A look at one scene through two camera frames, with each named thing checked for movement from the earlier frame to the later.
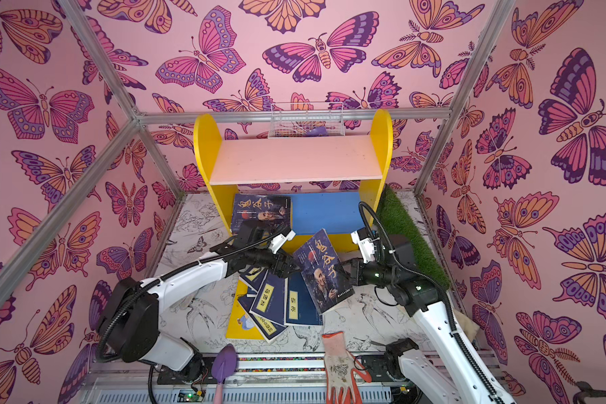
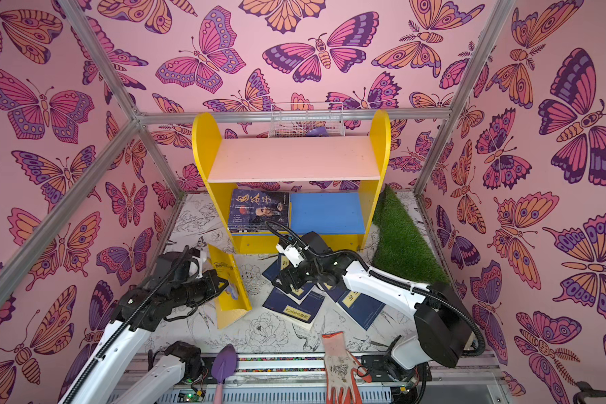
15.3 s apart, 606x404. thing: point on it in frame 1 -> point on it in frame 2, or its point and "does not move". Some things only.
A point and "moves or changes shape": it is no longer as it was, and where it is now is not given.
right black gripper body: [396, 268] -> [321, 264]
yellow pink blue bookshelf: [298, 188] does not move
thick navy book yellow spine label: [268, 328] -> [302, 314]
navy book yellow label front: [300, 305] -> [361, 308]
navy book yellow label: [270, 300] -> [298, 295]
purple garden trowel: [224, 364] does not move
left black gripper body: [264, 258] -> [196, 290]
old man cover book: [323, 272] moves or changes shape
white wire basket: [306, 119] does not move
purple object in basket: [317, 131] does not move
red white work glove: [340, 369] does not move
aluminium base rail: [266, 378] does not move
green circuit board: [188, 396] does not move
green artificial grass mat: [393, 215] does not move
